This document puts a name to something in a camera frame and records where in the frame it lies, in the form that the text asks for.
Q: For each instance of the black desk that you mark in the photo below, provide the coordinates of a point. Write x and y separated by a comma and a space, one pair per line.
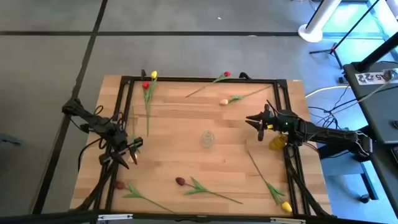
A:
382, 105

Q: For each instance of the black rig crossbeam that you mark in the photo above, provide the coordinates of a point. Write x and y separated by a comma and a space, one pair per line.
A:
62, 216

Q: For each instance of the dark red tulip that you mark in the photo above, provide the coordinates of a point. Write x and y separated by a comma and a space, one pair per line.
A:
119, 185
180, 181

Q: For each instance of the silver corner bracket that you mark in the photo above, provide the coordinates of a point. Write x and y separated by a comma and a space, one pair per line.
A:
287, 220
115, 216

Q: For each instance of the black table frame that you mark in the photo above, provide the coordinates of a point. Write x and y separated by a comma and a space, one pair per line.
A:
202, 79

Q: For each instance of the yellow tulip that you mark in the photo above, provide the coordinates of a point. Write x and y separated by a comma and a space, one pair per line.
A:
153, 74
286, 206

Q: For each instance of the black tripod stand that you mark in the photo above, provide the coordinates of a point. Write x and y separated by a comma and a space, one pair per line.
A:
333, 49

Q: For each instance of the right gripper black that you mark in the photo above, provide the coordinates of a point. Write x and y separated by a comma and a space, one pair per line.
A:
273, 120

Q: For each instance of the clear glass vase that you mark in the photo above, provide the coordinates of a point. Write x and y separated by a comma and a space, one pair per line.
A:
207, 139

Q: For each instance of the white round pillar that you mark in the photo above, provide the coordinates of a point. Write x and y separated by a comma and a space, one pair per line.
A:
314, 29

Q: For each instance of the white paper label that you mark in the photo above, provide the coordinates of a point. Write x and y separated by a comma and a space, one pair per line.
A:
371, 77

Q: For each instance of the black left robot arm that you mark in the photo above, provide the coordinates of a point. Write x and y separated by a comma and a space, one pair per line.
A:
93, 119

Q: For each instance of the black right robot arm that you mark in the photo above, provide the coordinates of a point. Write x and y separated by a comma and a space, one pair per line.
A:
326, 133

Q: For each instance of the amber glass vase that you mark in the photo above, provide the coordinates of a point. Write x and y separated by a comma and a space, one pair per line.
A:
277, 143

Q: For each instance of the grey floor object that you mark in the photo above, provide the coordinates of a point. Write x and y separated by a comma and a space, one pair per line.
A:
9, 140

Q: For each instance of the black slanted pole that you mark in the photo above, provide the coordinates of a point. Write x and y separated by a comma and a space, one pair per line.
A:
377, 53

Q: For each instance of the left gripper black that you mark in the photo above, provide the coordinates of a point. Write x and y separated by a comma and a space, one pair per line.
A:
122, 141

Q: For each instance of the black caster wheel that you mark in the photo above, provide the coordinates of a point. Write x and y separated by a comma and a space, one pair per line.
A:
364, 198

